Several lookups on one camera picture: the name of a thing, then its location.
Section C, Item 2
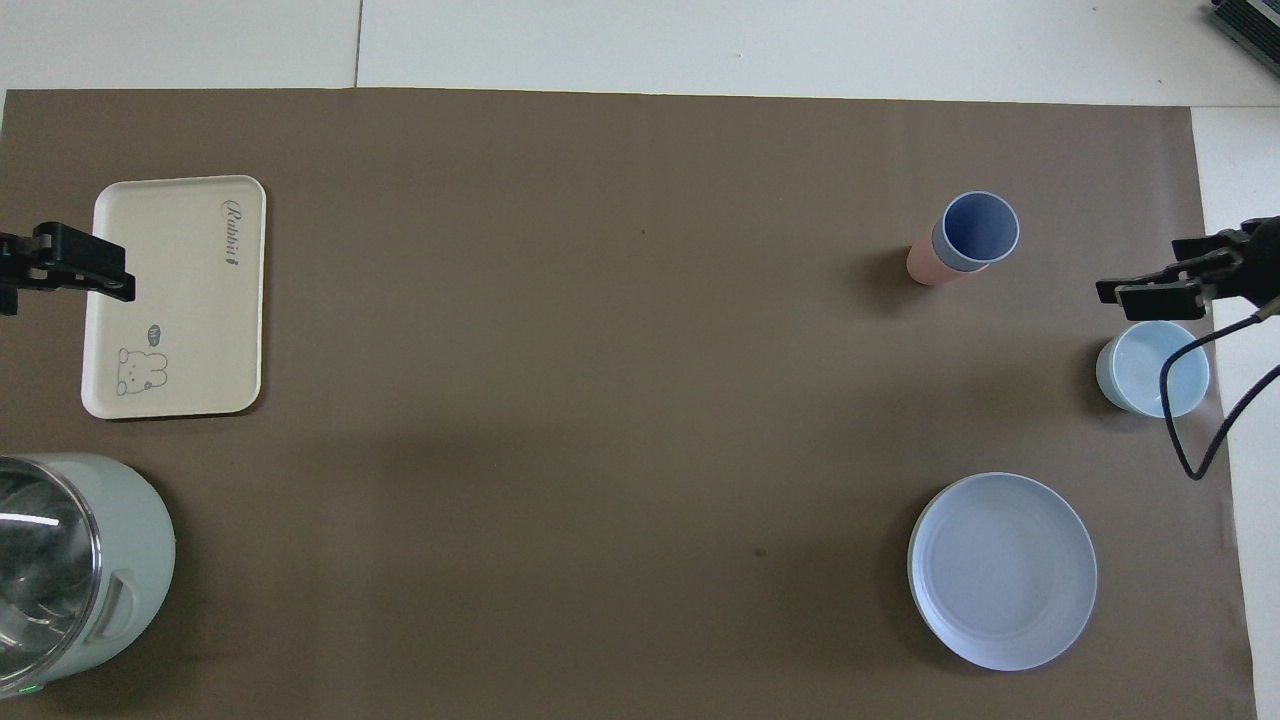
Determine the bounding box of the brown table mat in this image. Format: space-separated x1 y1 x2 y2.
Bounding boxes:
0 88 1259 720

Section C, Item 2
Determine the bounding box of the light blue bowl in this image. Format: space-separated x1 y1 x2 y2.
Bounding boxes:
1095 320 1211 419

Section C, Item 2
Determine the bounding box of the dark grey finned device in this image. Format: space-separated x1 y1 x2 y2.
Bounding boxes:
1205 0 1280 63

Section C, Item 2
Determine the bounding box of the pink cup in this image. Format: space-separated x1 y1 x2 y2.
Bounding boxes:
907 238 963 287

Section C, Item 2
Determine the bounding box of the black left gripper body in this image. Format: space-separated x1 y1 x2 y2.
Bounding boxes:
0 232 41 316

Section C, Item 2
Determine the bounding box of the lavender blue plate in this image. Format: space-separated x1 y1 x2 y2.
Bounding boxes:
907 472 1099 672

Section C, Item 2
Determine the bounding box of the cream rabbit print tray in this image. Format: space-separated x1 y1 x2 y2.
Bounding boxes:
81 175 268 420

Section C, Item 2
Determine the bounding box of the pale green cooking pot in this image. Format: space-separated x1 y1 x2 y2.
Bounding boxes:
0 452 178 699

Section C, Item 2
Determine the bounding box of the blue ribbed cup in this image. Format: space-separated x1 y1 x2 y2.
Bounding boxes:
932 191 1021 273

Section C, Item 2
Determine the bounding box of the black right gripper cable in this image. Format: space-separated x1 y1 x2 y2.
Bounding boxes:
1159 300 1280 482

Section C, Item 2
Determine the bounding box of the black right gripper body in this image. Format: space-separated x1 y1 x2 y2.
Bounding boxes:
1210 215 1280 301

